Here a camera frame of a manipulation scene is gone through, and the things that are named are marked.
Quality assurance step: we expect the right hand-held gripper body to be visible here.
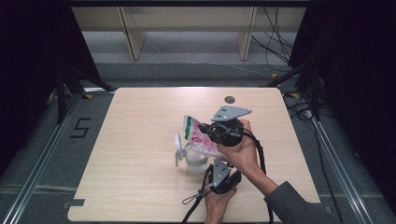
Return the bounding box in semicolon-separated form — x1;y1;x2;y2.
206;105;253;148

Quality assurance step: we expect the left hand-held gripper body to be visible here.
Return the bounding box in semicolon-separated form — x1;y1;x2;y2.
203;158;243;196

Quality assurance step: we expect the pink and white snack bag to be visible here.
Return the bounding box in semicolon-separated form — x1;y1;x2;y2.
181;114;230;163

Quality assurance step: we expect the white lidded plastic pitcher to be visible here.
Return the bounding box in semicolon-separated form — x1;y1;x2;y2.
174;132;210;175

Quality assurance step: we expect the person's right hand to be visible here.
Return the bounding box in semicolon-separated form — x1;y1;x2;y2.
216;119;273;191

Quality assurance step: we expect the person's left hand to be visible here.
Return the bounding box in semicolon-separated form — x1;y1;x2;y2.
203;176;238;224

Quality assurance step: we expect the black metal stand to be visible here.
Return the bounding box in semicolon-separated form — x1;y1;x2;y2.
261;58;322;121
55;63;116;125

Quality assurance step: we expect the beige wooden shelf unit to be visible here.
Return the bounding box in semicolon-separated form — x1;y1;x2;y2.
71;6;308;62

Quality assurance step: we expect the dark curtain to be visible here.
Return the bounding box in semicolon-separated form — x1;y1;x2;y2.
289;0;396;216
0;0;102;176

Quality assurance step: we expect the grey gripper wrist strap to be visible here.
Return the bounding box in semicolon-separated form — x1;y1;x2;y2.
181;189;209;224

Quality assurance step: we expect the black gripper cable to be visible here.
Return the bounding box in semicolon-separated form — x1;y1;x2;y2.
242;128;276;224

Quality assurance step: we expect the tangle of black floor cables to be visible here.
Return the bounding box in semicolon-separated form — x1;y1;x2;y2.
284;92;316;122

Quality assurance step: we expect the bundle of black cables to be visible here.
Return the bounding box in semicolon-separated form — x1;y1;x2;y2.
249;6;295;73

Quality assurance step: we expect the metal floor rail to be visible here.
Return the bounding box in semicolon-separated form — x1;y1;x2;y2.
0;92;82;224
310;117;376;224

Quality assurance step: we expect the black table edge bracket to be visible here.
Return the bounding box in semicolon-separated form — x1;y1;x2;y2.
62;198;86;210

